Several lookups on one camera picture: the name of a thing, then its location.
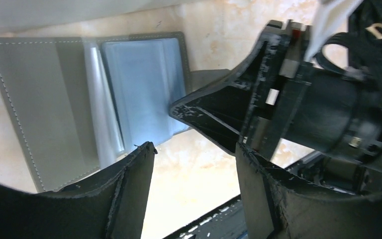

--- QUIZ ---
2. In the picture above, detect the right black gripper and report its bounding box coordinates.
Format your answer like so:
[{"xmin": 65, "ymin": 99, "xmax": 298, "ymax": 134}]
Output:
[{"xmin": 169, "ymin": 20, "xmax": 358, "ymax": 160}]

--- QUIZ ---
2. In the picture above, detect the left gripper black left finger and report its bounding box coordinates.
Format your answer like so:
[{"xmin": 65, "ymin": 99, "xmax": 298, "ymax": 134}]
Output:
[{"xmin": 0, "ymin": 142, "xmax": 157, "ymax": 239}]

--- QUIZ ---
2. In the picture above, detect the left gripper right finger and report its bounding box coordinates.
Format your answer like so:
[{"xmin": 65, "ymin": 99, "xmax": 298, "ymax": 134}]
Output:
[{"xmin": 235, "ymin": 143, "xmax": 382, "ymax": 239}]

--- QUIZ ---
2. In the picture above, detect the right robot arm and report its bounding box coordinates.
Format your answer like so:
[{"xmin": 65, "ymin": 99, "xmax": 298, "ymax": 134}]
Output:
[{"xmin": 169, "ymin": 1, "xmax": 382, "ymax": 195}]

